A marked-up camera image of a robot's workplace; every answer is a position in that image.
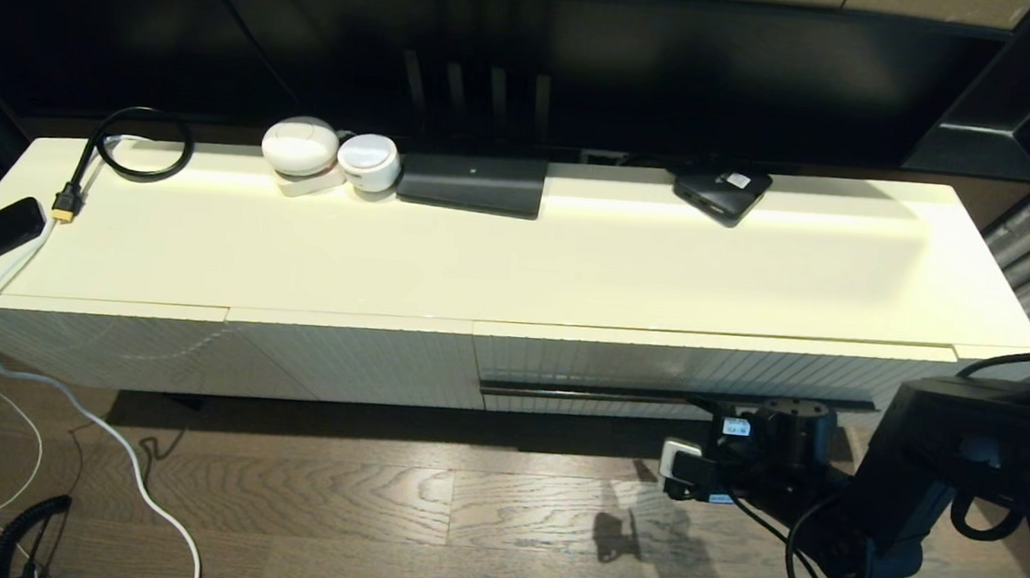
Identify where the white cylindrical device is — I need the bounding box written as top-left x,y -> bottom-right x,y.
334,131 -> 403,195

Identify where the small black box white label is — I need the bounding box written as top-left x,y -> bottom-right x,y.
670,162 -> 775,231

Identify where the white egg-shaped device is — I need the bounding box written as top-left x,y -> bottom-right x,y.
258,113 -> 343,180

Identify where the black television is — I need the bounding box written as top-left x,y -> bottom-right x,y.
201,0 -> 1005,199

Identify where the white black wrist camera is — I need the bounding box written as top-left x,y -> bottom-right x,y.
658,437 -> 723,490

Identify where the dark wall shelf unit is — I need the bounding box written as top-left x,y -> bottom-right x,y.
899,0 -> 1030,183

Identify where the white cabinet drawer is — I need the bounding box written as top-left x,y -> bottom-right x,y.
467,309 -> 959,449

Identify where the black coiled cable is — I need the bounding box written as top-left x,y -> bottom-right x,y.
0,489 -> 75,578

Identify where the white tv cabinet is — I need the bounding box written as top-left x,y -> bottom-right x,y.
0,109 -> 1030,462

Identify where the black HDMI cable gold plug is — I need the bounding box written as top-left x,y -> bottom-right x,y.
50,100 -> 198,233

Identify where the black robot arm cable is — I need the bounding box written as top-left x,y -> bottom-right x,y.
720,323 -> 1030,578

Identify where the black flat set-top box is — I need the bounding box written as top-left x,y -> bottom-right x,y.
394,148 -> 550,221

